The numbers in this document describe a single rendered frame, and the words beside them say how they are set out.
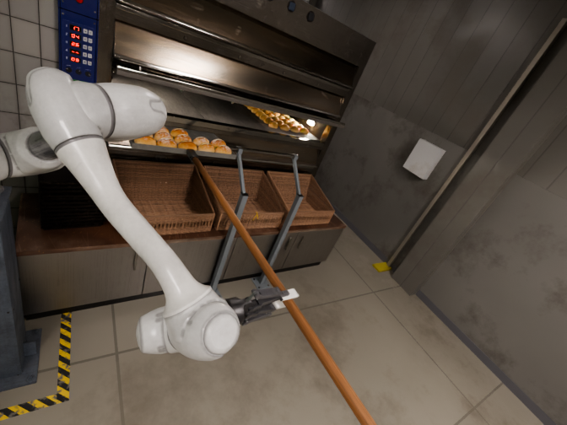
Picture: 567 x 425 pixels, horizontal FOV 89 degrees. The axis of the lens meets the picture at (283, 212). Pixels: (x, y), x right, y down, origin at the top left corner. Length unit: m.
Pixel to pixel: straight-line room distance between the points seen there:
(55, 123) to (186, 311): 0.48
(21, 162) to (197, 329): 0.98
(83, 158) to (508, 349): 3.47
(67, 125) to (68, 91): 0.08
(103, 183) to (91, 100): 0.19
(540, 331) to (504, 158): 1.52
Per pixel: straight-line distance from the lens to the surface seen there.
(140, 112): 0.87
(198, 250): 2.11
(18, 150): 1.34
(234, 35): 2.13
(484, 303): 3.51
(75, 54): 1.96
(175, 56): 2.05
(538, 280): 3.34
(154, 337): 0.72
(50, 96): 0.81
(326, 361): 0.84
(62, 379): 2.09
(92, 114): 0.80
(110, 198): 0.73
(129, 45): 1.99
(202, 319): 0.55
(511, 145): 3.27
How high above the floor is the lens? 1.83
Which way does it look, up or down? 28 degrees down
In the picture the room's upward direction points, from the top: 23 degrees clockwise
